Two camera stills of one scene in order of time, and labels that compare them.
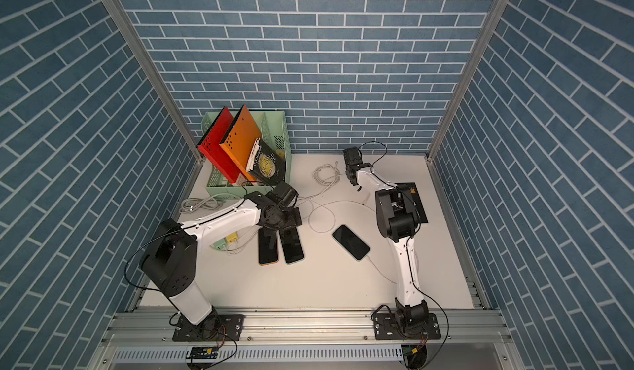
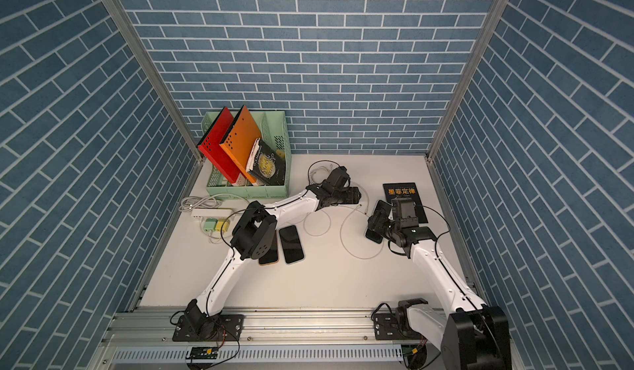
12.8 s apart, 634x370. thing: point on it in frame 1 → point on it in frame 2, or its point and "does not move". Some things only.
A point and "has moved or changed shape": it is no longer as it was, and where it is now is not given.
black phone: [351, 242] → [377, 221]
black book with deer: [412, 188] does not move
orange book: [240, 139] does not move
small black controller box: [203, 353] does not move
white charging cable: [326, 175] has moved or changed shape
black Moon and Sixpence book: [267, 163] does not move
